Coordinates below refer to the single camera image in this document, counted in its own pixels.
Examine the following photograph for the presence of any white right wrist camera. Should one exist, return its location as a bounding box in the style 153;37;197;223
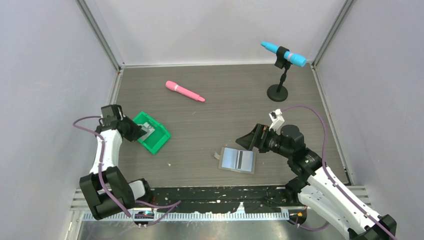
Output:
268;108;285;132

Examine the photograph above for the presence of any green plastic bin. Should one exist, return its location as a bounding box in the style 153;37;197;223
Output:
133;111;171;155

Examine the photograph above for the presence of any aluminium front rail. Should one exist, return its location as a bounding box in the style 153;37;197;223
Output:
69;188;372;222

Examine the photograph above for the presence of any grey magnetic stripe card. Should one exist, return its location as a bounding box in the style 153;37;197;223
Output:
233;150;254;172

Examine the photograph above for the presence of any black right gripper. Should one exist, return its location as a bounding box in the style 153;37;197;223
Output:
235;122;292;159

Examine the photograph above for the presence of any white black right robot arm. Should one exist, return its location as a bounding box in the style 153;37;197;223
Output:
236;124;397;240

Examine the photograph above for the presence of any black microphone stand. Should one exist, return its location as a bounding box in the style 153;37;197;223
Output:
266;64;291;102

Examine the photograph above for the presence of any pink toy microphone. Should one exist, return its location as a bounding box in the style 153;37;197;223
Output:
165;80;206;103

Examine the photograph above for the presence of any blue toy microphone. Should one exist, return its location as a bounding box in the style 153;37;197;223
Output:
261;41;307;69

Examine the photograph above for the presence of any white magnetic stripe card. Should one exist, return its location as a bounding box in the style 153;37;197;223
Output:
137;123;156;142

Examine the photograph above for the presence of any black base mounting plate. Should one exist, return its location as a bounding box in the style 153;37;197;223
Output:
139;185;308;214

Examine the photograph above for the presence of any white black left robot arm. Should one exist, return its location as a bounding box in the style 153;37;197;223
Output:
79;104;154;220

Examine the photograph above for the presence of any silver card in bin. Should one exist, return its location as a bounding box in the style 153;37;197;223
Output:
139;122;157;140

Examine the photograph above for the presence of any grey card holder wallet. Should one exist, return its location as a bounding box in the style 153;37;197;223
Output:
213;147;256;174

